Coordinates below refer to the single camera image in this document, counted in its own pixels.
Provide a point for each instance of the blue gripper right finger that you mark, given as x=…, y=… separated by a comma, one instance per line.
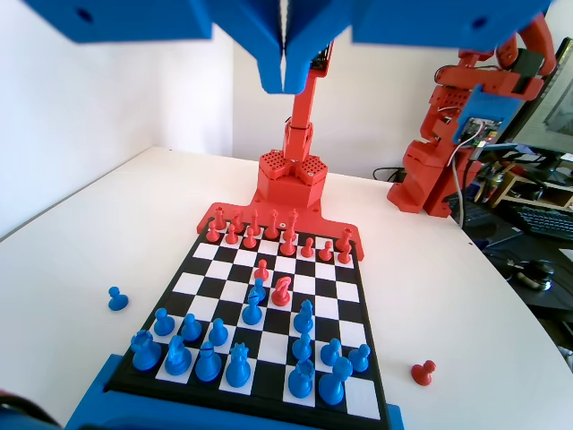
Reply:
x=313, y=31

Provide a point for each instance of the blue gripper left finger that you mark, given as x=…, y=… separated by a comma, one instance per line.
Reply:
x=250, y=31

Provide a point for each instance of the blue chess rook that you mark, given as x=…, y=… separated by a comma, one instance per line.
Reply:
x=300, y=385
x=145, y=356

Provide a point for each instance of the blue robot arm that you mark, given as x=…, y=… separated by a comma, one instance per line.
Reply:
x=22, y=418

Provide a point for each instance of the red idle robot arm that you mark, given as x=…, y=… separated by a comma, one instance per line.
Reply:
x=418, y=174

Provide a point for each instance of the red chess rook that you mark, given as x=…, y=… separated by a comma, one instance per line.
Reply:
x=219, y=219
x=346, y=239

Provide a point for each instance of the red chess queen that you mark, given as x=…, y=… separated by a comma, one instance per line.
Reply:
x=271, y=230

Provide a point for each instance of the red chess pawn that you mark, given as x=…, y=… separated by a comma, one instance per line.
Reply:
x=213, y=235
x=261, y=272
x=307, y=251
x=421, y=374
x=326, y=254
x=344, y=258
x=231, y=237
x=250, y=242

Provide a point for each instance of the blue chess pawn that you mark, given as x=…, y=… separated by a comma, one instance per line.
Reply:
x=191, y=331
x=359, y=358
x=117, y=302
x=259, y=283
x=302, y=347
x=163, y=326
x=218, y=336
x=330, y=351

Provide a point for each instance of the blue chess bishop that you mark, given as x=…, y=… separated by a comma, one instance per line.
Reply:
x=251, y=313
x=207, y=367

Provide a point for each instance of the blue chess knight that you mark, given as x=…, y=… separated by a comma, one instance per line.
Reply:
x=303, y=320
x=178, y=360

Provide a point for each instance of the blue chess queen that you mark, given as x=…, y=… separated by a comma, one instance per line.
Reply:
x=238, y=372

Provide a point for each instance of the blue controller board holder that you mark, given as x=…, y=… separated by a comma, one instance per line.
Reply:
x=488, y=105

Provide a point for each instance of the black keyboard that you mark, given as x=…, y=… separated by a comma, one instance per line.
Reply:
x=546, y=224
x=476, y=212

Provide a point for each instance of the computer monitor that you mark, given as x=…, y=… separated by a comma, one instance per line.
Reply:
x=555, y=103

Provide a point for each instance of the black white chessboard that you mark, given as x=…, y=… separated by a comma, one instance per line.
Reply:
x=322, y=291

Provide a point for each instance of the wooden desk shelf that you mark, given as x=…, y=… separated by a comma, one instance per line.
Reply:
x=555, y=197

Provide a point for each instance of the black camera board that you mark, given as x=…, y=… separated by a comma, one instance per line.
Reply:
x=321, y=60

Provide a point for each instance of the red camera stand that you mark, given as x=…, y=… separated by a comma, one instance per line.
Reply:
x=288, y=188

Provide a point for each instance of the red base plate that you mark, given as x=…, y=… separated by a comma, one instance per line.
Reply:
x=327, y=219

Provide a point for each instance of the blue base plate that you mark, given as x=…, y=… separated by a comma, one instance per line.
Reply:
x=89, y=403

